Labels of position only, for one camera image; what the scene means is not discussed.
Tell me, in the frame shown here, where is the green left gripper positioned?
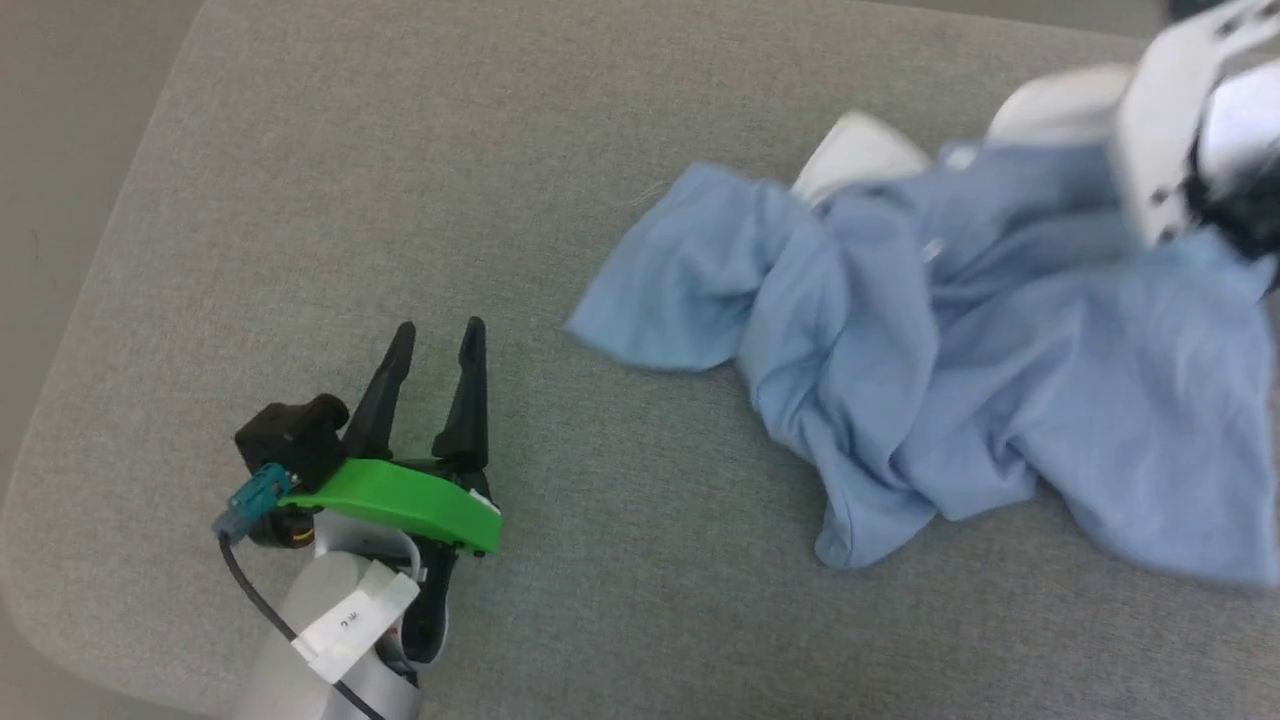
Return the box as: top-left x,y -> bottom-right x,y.
248,316 -> 503,665

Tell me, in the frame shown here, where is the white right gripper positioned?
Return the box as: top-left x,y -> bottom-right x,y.
1113,0 -> 1280,248

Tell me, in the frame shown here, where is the light blue white-collared shirt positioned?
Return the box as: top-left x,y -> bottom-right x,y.
565,62 -> 1280,589

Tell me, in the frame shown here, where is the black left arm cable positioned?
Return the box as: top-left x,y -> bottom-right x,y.
213,463 -> 386,720

